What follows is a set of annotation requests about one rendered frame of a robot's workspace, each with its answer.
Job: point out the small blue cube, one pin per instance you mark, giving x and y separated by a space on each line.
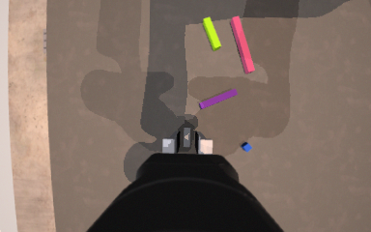
246 146

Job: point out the pink rod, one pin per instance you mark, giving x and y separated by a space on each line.
242 45

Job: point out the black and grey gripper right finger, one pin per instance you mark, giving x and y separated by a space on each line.
203 145

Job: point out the purple rod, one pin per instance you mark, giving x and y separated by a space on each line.
219 98

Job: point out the light grey rod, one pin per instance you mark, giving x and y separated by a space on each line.
186 137

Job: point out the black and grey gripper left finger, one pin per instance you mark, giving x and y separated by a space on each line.
171 144

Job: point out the lime green rod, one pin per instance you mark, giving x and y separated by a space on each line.
211 34

